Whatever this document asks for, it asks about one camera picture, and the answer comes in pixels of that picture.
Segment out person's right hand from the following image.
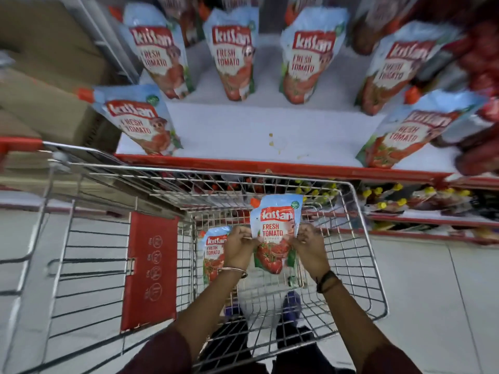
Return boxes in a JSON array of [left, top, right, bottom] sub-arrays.
[[290, 223, 331, 281]]

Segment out person's left hand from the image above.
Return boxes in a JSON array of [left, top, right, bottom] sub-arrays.
[[222, 225, 260, 272]]

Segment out red edged white shelf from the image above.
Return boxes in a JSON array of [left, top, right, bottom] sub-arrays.
[[115, 33, 499, 188]]

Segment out Kissan pouches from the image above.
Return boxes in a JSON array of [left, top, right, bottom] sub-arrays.
[[76, 0, 465, 156]]

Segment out silver wire shopping cart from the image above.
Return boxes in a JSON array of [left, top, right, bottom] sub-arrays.
[[0, 137, 390, 374]]

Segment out person's left forearm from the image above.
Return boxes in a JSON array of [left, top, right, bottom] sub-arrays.
[[171, 270, 246, 363]]

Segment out person's right forearm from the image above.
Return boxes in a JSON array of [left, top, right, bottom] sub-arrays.
[[321, 284, 390, 370]]

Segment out person's black trousers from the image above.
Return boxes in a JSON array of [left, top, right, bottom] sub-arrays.
[[199, 315, 356, 374]]

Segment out person's maroon left sleeve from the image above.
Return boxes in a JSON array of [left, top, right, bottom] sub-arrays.
[[116, 327, 194, 374]]

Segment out person's maroon sleeve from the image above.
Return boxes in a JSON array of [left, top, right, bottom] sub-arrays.
[[116, 327, 194, 374], [360, 342, 424, 374]]

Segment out person's maroon right sleeve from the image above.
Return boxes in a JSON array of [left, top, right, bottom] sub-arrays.
[[360, 342, 424, 374]]

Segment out silver bangle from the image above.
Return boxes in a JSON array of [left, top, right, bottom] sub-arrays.
[[217, 266, 248, 280]]

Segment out black wrist bands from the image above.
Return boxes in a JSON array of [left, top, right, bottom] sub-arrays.
[[314, 270, 342, 295]]

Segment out row of red capped bottles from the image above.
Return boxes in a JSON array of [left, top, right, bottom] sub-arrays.
[[160, 173, 273, 195]]

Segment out row of yellow capped bottles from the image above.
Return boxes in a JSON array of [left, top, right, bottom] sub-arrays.
[[292, 179, 475, 215]]

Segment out closed cardboard box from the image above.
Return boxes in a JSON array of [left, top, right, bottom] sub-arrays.
[[0, 151, 180, 219]]

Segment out open cardboard box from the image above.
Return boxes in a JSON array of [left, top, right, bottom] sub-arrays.
[[0, 0, 124, 154]]

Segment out pile of dark red packets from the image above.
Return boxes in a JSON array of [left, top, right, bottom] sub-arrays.
[[405, 0, 499, 177]]

